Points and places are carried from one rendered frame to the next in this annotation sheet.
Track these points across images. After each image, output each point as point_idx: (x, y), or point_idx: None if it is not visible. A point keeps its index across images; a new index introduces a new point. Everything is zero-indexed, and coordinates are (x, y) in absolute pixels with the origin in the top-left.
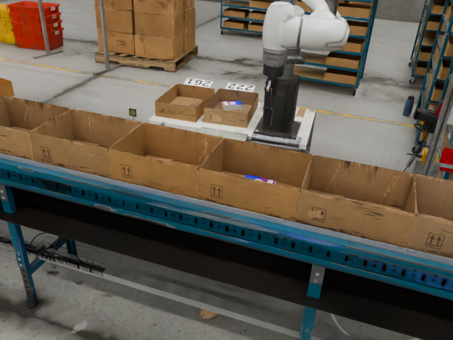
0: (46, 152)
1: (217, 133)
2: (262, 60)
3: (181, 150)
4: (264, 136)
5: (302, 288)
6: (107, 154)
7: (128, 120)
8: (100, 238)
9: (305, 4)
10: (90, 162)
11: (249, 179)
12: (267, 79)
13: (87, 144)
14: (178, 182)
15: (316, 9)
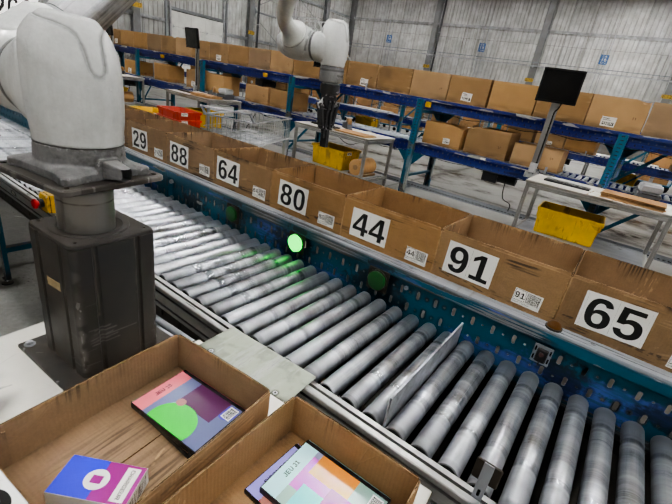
0: (550, 262)
1: (265, 365)
2: (342, 81)
3: (386, 238)
4: (170, 333)
5: None
6: (471, 221)
7: (464, 237)
8: None
9: (290, 16)
10: (489, 242)
11: (347, 175)
12: (336, 98)
13: (496, 221)
14: (397, 210)
15: (293, 20)
